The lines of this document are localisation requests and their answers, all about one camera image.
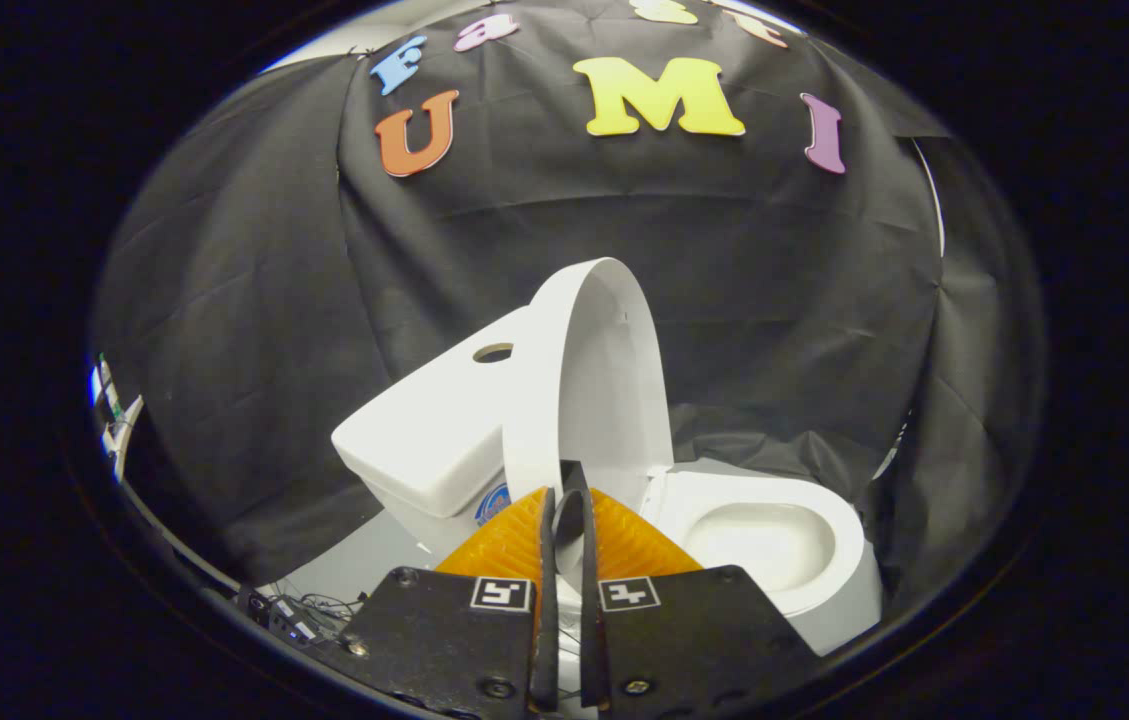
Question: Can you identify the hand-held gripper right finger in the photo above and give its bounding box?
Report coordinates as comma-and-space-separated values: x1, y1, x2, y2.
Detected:
579, 487, 820, 713

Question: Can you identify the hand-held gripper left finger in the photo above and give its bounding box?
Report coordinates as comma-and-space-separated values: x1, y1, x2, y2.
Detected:
339, 487, 560, 716

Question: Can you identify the white toilet lid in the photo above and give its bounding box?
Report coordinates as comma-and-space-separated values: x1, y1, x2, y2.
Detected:
502, 257, 675, 593

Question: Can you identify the black electronic box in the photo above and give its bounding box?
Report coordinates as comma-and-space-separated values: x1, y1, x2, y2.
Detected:
239, 586, 327, 647

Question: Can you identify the black backdrop cloth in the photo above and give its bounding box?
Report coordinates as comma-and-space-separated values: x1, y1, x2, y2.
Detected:
89, 0, 1045, 621

